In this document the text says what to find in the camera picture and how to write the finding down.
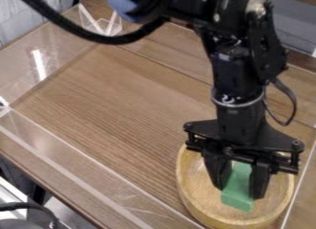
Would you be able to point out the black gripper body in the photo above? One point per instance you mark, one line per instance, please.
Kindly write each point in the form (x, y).
(241, 134)

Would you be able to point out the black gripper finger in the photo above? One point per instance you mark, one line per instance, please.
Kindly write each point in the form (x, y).
(218, 167)
(259, 180)

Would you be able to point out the green rectangular block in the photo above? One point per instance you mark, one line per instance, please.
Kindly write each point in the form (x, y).
(235, 195)

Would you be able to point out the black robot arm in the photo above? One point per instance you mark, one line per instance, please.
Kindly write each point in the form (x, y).
(237, 33)

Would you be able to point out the brown wooden bowl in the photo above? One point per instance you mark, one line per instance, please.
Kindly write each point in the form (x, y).
(201, 197)

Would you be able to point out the clear acrylic tray wall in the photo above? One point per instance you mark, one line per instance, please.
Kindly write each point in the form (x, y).
(91, 118)

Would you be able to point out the clear acrylic corner bracket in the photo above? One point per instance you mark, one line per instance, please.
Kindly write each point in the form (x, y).
(107, 27)

